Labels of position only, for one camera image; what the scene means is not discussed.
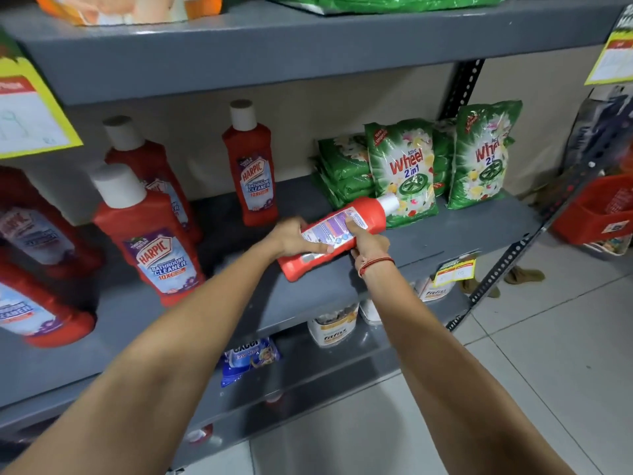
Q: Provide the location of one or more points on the person's left hand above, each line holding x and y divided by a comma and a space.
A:
287, 239

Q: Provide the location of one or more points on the person's right hand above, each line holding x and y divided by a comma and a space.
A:
373, 247

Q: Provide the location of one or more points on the person's right thumb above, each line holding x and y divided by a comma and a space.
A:
355, 227

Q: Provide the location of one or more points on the person's left thumb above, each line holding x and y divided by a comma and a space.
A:
316, 249

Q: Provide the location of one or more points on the red cleaner bottle white cap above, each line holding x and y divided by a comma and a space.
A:
148, 242
252, 173
341, 227
148, 163

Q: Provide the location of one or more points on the person's right forearm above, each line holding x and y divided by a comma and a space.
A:
445, 370

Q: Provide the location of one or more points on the person's left forearm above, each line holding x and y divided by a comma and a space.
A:
163, 356

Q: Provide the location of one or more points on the red thread wristband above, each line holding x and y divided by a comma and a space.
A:
376, 264

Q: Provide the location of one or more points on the stack of green detergent packs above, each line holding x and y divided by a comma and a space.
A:
346, 168

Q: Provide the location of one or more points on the white plastic jar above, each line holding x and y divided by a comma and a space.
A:
332, 327
434, 290
370, 312

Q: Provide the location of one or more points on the green detergent powder packet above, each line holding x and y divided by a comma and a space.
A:
484, 153
403, 163

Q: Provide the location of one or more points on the small yellow shelf label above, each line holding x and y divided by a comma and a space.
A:
455, 274

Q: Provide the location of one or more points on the blue detergent pouch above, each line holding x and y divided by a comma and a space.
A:
250, 358

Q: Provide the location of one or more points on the brown sandal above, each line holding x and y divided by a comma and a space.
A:
524, 275
477, 287

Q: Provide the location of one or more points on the black slotted steel upright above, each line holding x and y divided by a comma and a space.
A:
534, 232
462, 88

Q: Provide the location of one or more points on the grey metal shelf rack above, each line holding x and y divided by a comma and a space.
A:
247, 49

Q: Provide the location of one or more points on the large green plastic bag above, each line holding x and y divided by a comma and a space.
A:
385, 2

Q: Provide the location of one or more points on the red plastic basket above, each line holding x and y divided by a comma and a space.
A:
598, 212

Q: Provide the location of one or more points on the dark hanging packaged goods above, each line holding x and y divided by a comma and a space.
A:
596, 128

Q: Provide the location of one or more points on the orange packet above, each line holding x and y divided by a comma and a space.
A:
128, 7

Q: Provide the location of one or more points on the large yellow price tag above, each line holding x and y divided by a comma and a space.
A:
29, 118
613, 59

